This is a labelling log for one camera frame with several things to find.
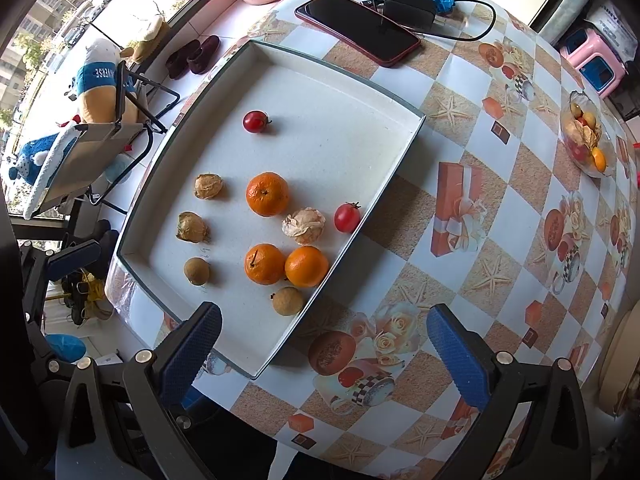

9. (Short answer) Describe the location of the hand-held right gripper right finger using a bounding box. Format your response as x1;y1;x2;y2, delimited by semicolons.
426;302;593;480

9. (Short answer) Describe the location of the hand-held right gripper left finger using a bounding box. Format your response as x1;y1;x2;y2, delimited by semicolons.
56;301;223;480

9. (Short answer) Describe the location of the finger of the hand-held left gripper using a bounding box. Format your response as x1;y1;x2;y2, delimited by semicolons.
47;240;102;281

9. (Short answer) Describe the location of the large husked physalis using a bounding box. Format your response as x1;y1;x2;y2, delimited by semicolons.
281;207;327;246

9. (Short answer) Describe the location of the red cherry tomato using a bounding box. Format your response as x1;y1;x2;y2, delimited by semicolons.
333;202;362;234
243;110;273;134

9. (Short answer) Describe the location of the grey rectangular tray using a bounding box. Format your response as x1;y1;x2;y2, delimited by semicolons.
115;39;427;381

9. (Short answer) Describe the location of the clear glass fruit bowl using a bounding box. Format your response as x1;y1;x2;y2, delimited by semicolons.
559;91;618;179

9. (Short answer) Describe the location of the light blue plastic cover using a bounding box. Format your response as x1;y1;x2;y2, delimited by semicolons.
47;335;86;361

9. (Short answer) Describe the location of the folding chair with plush toys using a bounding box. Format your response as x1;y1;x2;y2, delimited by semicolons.
22;65;181;218

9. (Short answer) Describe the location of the blue white plush hat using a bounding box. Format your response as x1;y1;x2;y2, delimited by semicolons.
9;132;71;186

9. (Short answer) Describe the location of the white blue plush toy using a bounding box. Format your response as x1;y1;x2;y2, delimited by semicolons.
65;37;138;126

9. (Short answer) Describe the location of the dark maroon slipper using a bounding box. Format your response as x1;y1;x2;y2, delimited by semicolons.
187;35;221;75
166;40;201;80

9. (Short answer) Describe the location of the tan plush toy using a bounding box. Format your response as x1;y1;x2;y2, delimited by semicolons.
120;15;171;63

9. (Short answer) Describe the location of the pink plastic stool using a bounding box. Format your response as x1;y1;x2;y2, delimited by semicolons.
559;27;628;98

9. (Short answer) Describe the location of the red-edged smartphone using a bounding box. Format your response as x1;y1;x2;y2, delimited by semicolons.
295;0;422;68

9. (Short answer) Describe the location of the white printed sack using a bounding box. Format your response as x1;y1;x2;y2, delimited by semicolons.
585;2;640;56

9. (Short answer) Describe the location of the black cable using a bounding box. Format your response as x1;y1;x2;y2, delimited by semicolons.
362;0;497;42

